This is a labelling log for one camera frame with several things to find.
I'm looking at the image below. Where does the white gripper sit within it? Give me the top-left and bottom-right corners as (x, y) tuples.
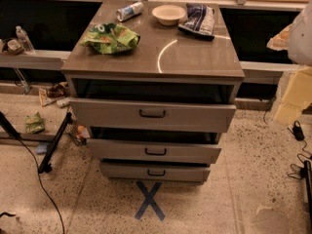
(266, 25), (312, 125)

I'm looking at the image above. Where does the grey top drawer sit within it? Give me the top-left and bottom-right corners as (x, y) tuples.
(70, 98), (236, 133)

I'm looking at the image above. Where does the grey drawer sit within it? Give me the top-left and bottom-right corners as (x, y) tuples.
(70, 98), (236, 133)
(99, 162), (211, 182)
(87, 138), (221, 165)

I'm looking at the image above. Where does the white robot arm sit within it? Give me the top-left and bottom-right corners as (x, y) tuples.
(267, 1), (312, 125)

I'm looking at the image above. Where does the grey drawer cabinet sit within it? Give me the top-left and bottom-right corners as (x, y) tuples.
(61, 2), (244, 168)

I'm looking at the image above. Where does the grey middle drawer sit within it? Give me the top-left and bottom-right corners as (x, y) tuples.
(87, 138), (221, 165)

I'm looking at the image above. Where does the grey bottom drawer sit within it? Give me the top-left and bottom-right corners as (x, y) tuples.
(99, 162), (211, 182)

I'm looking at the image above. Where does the blue white chip bag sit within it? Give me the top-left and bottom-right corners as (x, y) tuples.
(178, 3), (215, 41)

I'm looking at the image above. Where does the black power adapter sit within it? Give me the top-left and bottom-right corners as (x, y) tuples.
(292, 121), (305, 141)

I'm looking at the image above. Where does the white bowl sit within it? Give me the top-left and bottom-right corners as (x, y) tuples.
(152, 5), (185, 26)

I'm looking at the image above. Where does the silver blue soda can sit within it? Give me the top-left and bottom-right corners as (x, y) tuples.
(116, 2), (144, 22)

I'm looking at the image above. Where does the green chip bag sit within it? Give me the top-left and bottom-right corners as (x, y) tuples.
(80, 22), (140, 55)

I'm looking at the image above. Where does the blue tape X mark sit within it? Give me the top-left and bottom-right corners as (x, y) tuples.
(135, 181), (165, 221)

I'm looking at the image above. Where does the crumpled snack wrapper on floor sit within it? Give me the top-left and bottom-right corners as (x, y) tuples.
(39, 82), (68, 107)

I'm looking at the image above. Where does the clear water bottle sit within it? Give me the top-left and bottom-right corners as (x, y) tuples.
(16, 25), (35, 54)

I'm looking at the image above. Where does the small green bag on floor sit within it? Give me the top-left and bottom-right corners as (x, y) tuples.
(25, 112), (45, 134)

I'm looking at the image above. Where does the black tripod leg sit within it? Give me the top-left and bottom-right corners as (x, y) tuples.
(38, 112), (72, 174)

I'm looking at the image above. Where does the brown bowl on shelf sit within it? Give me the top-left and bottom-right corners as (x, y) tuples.
(0, 38), (23, 56)

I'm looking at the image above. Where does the black floor cable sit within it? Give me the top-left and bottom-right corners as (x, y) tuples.
(0, 111), (66, 234)

